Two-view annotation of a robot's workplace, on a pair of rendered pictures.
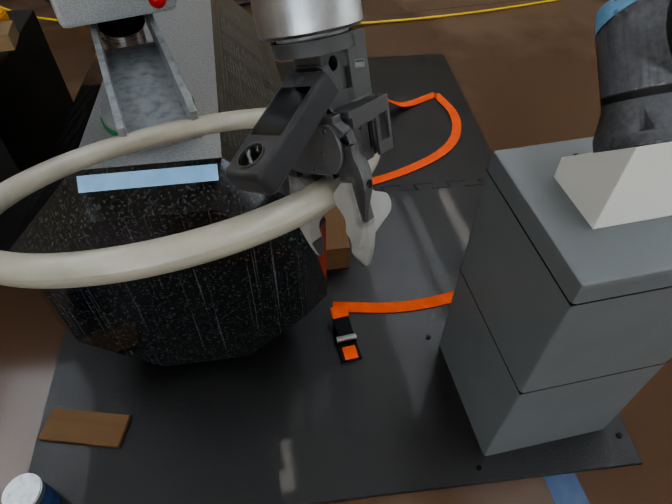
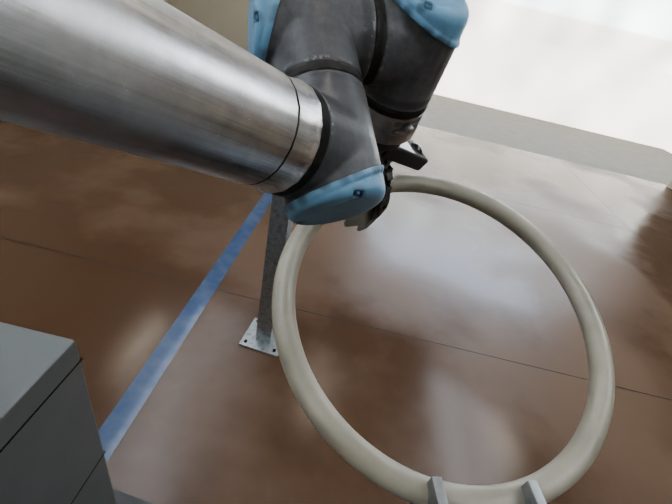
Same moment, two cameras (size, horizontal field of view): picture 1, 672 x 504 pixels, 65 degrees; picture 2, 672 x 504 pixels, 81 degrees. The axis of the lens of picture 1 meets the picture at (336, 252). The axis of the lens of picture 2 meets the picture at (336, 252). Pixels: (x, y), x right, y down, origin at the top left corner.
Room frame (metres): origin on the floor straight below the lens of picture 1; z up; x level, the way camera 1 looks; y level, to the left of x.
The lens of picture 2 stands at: (0.96, 0.12, 1.52)
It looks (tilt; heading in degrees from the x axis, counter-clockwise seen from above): 33 degrees down; 193
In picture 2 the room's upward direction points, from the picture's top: 13 degrees clockwise
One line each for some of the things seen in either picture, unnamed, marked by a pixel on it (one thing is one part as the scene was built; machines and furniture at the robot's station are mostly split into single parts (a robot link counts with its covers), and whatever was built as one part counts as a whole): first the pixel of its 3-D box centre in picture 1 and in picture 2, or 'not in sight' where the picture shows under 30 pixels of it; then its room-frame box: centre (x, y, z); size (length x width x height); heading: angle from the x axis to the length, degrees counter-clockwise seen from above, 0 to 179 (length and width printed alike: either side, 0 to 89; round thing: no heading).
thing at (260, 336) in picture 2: not in sight; (277, 250); (-0.34, -0.43, 0.54); 0.20 x 0.20 x 1.09; 7
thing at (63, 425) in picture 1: (85, 427); not in sight; (0.66, 0.77, 0.02); 0.25 x 0.10 x 0.01; 84
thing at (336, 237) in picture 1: (329, 231); not in sight; (1.44, 0.03, 0.07); 0.30 x 0.12 x 0.12; 8
